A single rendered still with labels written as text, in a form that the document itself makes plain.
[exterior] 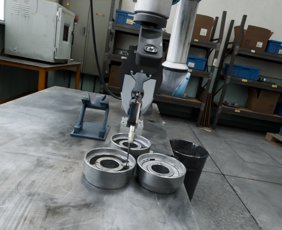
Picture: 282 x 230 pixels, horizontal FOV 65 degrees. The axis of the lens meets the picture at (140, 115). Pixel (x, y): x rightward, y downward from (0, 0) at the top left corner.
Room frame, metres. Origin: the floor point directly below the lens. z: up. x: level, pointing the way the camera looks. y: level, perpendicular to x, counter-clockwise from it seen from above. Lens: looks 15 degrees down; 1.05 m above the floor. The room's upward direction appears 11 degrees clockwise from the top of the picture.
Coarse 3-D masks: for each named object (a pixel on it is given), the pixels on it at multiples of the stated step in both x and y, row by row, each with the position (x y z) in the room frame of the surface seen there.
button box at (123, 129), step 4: (124, 120) 0.68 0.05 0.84; (140, 120) 0.71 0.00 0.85; (124, 124) 0.65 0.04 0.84; (140, 124) 0.67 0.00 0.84; (120, 128) 0.65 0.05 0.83; (124, 128) 0.65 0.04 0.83; (128, 128) 0.65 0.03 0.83; (140, 128) 0.65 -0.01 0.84; (120, 132) 0.65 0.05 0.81; (124, 132) 0.65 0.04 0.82; (128, 132) 0.65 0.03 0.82; (136, 132) 0.65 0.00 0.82; (140, 132) 0.65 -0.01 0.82
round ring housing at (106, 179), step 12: (84, 156) 0.40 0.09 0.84; (120, 156) 0.45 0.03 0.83; (132, 156) 0.44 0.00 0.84; (84, 168) 0.38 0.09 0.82; (96, 168) 0.36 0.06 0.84; (108, 168) 0.39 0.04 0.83; (120, 168) 0.40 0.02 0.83; (132, 168) 0.39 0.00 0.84; (96, 180) 0.36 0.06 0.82; (108, 180) 0.36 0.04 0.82; (120, 180) 0.37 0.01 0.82
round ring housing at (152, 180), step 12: (144, 156) 0.46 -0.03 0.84; (156, 156) 0.48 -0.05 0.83; (168, 156) 0.47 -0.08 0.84; (156, 168) 0.45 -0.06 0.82; (168, 168) 0.44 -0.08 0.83; (180, 168) 0.45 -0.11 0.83; (144, 180) 0.39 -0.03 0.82; (156, 180) 0.38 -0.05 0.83; (168, 180) 0.38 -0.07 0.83; (180, 180) 0.39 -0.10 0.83; (156, 192) 0.38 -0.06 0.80; (168, 192) 0.39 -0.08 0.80
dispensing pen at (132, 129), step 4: (136, 96) 0.50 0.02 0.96; (140, 96) 0.50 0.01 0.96; (136, 100) 0.50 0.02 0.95; (132, 104) 0.47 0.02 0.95; (136, 104) 0.47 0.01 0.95; (132, 108) 0.47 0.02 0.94; (136, 108) 0.47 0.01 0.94; (132, 112) 0.46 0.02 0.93; (136, 112) 0.46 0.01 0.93; (128, 116) 0.46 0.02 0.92; (132, 116) 0.46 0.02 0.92; (136, 116) 0.46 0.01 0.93; (128, 120) 0.45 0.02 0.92; (132, 120) 0.45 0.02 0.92; (128, 124) 0.46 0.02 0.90; (132, 124) 0.46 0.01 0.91; (132, 128) 0.46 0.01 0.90; (132, 132) 0.45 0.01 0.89; (128, 136) 0.45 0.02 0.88; (132, 136) 0.45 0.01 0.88; (128, 140) 0.44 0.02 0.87; (132, 140) 0.44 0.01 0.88; (128, 144) 0.44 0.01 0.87; (128, 148) 0.43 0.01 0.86; (128, 152) 0.43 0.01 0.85; (128, 156) 0.43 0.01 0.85
